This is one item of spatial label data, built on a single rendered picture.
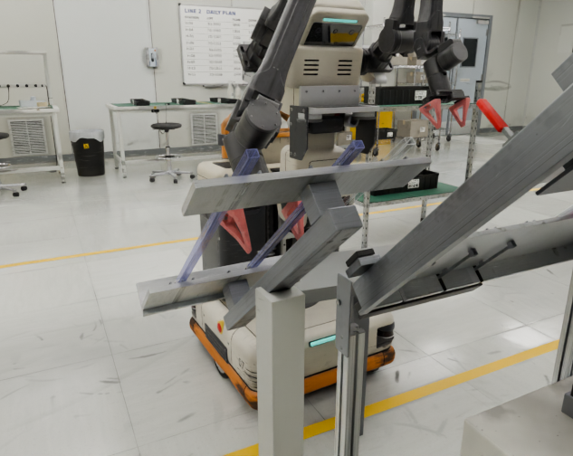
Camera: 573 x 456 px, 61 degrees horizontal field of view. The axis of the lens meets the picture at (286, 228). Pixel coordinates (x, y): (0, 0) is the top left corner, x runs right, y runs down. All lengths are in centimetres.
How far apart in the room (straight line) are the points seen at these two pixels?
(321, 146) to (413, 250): 85
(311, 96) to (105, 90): 602
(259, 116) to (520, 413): 62
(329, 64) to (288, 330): 100
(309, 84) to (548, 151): 101
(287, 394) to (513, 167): 48
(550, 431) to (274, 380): 42
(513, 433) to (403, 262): 31
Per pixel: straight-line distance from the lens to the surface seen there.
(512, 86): 1152
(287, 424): 87
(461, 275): 117
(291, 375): 82
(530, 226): 108
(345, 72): 162
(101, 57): 741
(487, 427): 86
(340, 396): 110
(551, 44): 1166
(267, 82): 88
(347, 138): 682
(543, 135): 66
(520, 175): 68
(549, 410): 93
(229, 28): 784
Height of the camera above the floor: 113
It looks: 17 degrees down
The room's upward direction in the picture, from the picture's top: straight up
